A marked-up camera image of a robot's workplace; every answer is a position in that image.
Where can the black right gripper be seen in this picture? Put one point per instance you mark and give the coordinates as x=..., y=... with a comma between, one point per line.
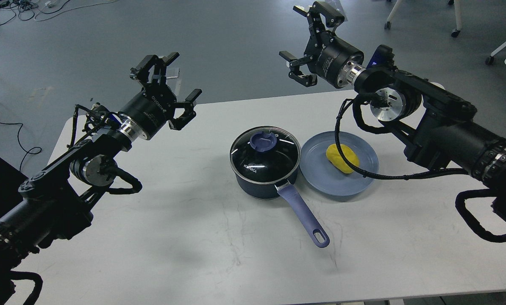
x=326, y=55

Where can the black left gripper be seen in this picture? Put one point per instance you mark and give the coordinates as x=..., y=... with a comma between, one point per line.
x=147, y=112

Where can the glass lid purple knob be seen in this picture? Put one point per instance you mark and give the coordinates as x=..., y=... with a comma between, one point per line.
x=264, y=155

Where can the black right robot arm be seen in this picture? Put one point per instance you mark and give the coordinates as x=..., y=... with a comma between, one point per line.
x=435, y=125

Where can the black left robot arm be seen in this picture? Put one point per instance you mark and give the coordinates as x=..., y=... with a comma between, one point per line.
x=57, y=202

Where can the blue plate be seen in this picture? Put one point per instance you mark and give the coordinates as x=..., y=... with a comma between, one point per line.
x=326, y=178

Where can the white chair legs with casters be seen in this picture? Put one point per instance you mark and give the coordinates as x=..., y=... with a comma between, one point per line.
x=455, y=33

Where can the dark blue saucepan purple handle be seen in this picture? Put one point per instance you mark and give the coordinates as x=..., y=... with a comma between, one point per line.
x=285, y=188

